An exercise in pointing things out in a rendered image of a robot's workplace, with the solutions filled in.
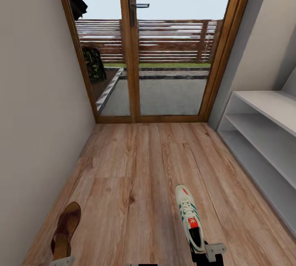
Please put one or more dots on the gym shoe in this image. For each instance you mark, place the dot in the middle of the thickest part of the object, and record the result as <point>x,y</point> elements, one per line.
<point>190,218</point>

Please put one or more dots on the door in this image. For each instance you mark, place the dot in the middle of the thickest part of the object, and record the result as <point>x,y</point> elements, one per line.
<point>152,61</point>

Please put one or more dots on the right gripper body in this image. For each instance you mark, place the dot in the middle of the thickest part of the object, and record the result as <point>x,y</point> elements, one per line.
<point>203,261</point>

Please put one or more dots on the sandal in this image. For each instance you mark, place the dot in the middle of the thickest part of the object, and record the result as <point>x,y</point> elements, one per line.
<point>67,224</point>

